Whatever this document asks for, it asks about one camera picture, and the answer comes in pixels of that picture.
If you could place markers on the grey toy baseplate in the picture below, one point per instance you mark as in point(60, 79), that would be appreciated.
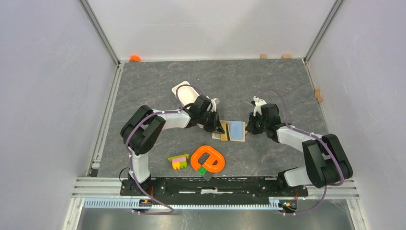
point(208, 175)

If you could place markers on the green pink yellow brick stack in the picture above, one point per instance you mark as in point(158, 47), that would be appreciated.
point(179, 162)

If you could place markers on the green toy brick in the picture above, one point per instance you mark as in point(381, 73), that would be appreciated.
point(202, 171)

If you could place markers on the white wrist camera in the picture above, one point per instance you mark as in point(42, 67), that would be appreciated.
point(214, 103)
point(258, 103)

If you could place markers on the white slotted cable duct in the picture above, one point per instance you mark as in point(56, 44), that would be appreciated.
point(135, 203)

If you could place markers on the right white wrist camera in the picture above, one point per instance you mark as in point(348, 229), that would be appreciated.
point(258, 103)

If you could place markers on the curved wooden piece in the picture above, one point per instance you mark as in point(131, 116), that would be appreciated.
point(318, 96)

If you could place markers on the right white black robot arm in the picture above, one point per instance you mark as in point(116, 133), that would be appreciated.
point(325, 160)

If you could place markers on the white rectangular tray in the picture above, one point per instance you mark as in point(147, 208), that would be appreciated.
point(185, 93)

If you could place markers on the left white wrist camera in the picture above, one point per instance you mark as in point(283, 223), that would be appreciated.
point(214, 103)

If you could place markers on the orange curved toy track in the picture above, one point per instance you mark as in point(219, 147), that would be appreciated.
point(214, 163)

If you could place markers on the orange round cap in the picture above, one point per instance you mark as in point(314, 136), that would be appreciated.
point(134, 58)

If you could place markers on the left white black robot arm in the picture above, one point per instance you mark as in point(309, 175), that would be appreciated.
point(144, 127)

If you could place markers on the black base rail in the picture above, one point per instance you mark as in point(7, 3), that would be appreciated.
point(252, 190)

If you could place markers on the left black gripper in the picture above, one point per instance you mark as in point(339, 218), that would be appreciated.
point(215, 124)

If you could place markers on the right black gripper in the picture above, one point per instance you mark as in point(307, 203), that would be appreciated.
point(250, 127)

